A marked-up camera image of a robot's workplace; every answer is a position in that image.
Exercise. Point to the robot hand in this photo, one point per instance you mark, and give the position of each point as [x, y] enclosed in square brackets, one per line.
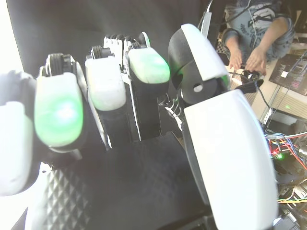
[148, 179]

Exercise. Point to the person's right hand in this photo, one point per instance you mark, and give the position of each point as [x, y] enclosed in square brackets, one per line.
[236, 58]

